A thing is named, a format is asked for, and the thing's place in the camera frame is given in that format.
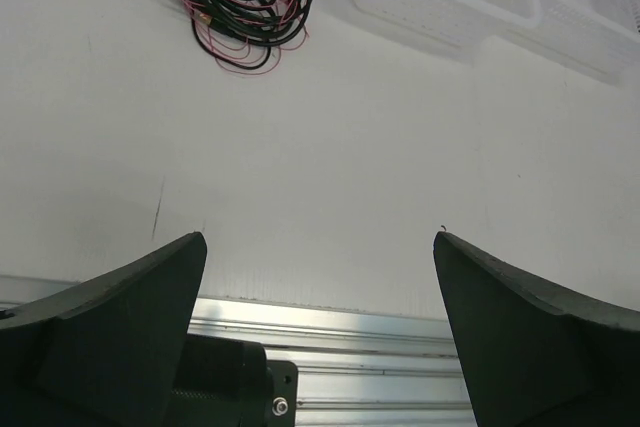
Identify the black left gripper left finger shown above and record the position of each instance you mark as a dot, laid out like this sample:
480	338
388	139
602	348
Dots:
104	352

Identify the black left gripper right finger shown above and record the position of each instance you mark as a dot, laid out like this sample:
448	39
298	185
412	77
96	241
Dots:
532	352

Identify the white right plastic basket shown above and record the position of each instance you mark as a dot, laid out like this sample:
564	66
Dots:
599	38

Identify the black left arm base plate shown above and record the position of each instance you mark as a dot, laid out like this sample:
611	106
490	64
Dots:
225	382

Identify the aluminium mounting rail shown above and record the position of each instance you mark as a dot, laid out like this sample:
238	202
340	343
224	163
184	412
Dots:
354	369

